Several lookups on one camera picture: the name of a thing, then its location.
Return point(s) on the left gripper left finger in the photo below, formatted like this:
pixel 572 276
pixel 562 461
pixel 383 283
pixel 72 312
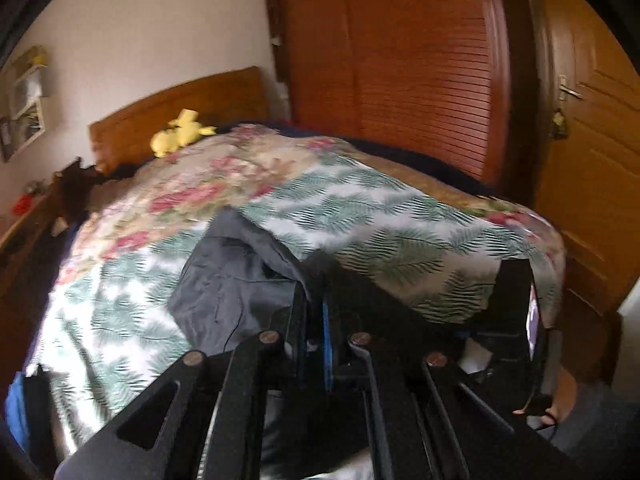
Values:
pixel 290 322

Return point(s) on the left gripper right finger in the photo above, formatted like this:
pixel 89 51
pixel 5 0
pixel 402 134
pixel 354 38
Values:
pixel 341 365

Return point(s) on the dark grey jacket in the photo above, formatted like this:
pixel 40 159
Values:
pixel 247 418

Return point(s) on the person's right hand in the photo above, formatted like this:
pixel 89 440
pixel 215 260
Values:
pixel 564 400

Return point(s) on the palm leaf bedspread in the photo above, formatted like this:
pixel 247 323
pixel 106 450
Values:
pixel 108 334

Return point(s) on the floral quilt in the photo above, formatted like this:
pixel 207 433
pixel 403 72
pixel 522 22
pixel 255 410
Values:
pixel 146 204

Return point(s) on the yellow plush toy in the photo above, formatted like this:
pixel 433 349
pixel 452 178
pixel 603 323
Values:
pixel 180 132

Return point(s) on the wooden headboard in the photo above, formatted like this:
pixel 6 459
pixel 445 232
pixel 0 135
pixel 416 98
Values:
pixel 124 138

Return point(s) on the dark wooden chair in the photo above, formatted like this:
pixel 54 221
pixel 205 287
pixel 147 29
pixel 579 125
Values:
pixel 71 188

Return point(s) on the wooden desk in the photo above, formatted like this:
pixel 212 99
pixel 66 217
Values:
pixel 27 267

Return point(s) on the blue cloth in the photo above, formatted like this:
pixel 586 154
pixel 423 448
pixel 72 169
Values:
pixel 15 412

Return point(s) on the wooden room door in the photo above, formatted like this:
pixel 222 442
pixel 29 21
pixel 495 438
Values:
pixel 588 185

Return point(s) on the red bowl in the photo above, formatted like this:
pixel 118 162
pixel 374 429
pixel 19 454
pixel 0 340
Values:
pixel 23 205

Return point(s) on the wooden louvred wardrobe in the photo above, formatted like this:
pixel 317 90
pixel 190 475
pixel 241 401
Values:
pixel 451 79

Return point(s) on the metal door handle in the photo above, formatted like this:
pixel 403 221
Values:
pixel 564 90

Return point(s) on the white wall shelf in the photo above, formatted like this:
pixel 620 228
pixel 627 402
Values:
pixel 27 95

